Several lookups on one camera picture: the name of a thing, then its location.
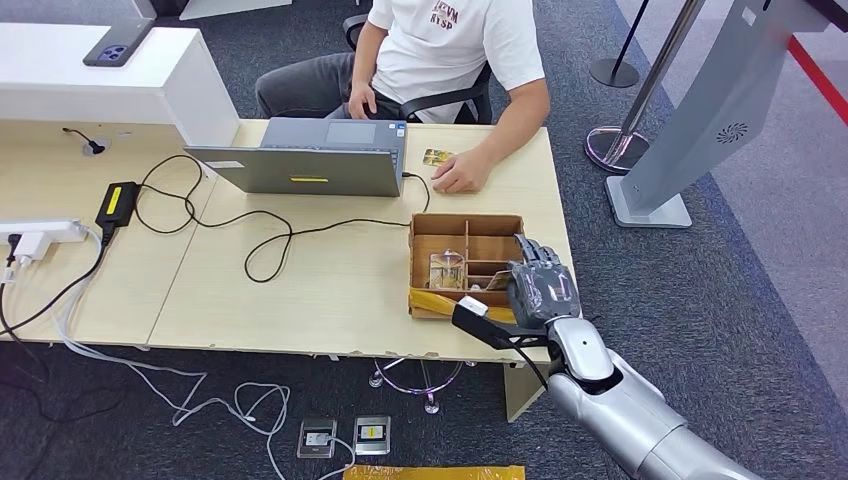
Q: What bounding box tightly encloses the person's right hand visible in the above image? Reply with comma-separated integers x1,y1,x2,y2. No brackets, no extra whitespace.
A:
347,80,381,121

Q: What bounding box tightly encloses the person's left hand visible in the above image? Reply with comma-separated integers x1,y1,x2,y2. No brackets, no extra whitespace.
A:
430,146,496,195

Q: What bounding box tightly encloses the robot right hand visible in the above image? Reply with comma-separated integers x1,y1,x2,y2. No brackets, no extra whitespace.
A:
506,233,583,331

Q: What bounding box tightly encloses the room key card in sleeve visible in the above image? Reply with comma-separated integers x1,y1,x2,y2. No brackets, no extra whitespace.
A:
427,248,468,291

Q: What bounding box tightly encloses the person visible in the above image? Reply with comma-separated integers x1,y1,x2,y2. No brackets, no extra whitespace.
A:
254,0,551,195

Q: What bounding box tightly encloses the divided cardboard box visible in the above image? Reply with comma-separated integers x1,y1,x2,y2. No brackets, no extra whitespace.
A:
407,212,528,323

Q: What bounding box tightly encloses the grey laptop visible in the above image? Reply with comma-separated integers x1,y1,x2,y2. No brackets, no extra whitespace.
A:
184,117,410,199

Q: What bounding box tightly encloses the yellow tape on box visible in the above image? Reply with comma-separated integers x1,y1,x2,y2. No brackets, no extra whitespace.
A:
409,288,518,324

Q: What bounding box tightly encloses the chrome stool base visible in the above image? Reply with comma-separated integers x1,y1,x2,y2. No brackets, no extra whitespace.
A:
368,357,466,416

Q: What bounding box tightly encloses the white board panel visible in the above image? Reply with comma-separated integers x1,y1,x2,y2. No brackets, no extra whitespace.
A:
180,0,294,21

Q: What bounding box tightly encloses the light wood desk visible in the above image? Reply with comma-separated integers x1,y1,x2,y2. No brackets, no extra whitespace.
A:
0,117,593,424

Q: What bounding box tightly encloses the yellow floor tape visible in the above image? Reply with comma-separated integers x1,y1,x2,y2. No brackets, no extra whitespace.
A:
344,464,528,480

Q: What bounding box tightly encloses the floor socket yellow label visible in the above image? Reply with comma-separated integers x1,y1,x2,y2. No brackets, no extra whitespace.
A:
352,415,393,456

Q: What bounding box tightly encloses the grey kiosk stand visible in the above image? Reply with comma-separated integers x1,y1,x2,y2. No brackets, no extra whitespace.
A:
604,0,836,230

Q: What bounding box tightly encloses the dark smartphone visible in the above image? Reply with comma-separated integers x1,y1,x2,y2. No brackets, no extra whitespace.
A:
81,18,156,68

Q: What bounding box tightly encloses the white counter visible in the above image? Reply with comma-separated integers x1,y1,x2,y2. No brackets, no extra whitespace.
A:
0,21,242,148

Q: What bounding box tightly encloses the black power brick yellow label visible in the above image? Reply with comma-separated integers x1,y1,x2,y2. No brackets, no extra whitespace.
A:
95,180,142,230

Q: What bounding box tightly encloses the floor socket with plug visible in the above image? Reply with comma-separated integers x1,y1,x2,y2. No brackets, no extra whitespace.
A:
296,417,339,460

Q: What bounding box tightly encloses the grey partition panel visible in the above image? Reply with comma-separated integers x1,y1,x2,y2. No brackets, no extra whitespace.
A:
0,0,159,26

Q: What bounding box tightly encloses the white power strip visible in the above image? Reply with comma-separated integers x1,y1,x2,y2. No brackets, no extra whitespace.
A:
0,219,87,245

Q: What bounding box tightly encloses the red floor tape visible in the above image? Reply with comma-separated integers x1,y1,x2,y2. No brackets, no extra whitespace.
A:
788,36,848,127

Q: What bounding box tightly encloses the white plug adapter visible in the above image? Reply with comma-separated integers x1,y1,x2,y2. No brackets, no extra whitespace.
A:
13,231,54,263

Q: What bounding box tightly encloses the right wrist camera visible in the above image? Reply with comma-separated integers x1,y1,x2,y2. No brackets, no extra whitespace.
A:
451,295,551,351

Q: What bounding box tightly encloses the black laptop charger cable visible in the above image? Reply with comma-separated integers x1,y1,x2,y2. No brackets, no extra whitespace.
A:
134,154,432,285

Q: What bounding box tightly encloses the chrome stanchion post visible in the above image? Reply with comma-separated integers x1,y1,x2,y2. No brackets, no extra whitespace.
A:
584,0,707,175

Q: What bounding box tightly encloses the black stanchion post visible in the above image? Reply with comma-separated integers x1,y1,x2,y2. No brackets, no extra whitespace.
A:
589,0,654,89

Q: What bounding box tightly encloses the thin white cable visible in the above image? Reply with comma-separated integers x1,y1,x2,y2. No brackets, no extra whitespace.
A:
173,381,293,480

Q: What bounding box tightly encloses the black mains cable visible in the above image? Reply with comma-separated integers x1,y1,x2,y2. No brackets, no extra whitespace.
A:
0,225,117,339

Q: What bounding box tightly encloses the thick white cable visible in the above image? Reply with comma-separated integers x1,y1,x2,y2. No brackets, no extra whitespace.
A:
56,225,210,429

